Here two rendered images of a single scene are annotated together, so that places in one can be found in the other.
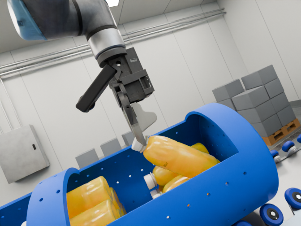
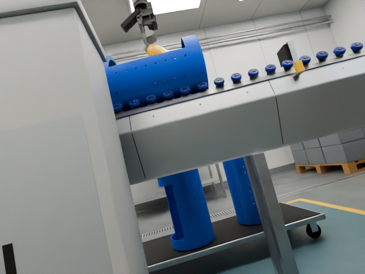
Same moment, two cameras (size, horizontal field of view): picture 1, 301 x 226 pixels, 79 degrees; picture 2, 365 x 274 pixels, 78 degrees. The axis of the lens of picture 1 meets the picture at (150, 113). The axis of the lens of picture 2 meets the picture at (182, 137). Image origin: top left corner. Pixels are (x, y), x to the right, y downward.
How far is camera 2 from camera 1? 0.85 m
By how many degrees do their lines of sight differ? 14
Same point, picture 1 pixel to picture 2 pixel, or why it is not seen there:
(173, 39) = (258, 48)
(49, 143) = not seen: hidden behind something
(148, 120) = (150, 33)
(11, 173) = not seen: hidden behind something
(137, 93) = (148, 22)
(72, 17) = not seen: outside the picture
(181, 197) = (152, 58)
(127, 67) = (146, 11)
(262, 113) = (344, 134)
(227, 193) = (174, 62)
